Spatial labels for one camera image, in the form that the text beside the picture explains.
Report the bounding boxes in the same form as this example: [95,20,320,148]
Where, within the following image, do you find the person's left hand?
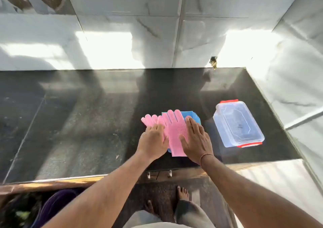
[136,124,170,161]

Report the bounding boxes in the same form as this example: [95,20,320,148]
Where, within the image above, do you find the person's left forearm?
[41,151,154,228]

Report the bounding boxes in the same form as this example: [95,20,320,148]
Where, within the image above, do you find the clear plastic box red latches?
[213,99,265,149]

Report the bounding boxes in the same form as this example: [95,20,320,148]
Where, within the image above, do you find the white shirt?
[131,223,192,228]

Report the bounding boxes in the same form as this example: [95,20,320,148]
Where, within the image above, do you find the clear plastic lid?
[216,101,265,146]

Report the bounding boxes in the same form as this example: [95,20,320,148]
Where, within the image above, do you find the grey trousers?
[123,200,215,228]

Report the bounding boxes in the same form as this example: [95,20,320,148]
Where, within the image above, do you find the black lined bin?
[0,192,43,228]

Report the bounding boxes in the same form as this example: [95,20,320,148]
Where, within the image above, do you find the red thread bracelet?
[200,153,214,166]

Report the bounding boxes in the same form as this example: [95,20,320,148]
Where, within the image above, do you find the person's right forearm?
[201,154,323,228]

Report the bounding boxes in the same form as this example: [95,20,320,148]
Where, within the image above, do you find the person's foot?
[144,200,154,215]
[176,186,190,202]

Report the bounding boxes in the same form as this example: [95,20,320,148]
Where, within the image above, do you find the pink rubber glove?
[141,114,167,140]
[157,109,190,158]

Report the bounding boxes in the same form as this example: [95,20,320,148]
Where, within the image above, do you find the person's right hand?
[179,116,214,166]

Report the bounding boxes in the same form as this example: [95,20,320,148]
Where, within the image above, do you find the person's right foot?
[176,186,190,202]

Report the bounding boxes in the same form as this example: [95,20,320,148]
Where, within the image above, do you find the person's left foot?
[144,200,154,215]

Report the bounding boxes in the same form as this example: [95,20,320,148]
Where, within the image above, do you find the purple bucket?
[30,189,79,228]

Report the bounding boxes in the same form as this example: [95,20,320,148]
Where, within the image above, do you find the blue rubber glove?
[161,111,202,153]

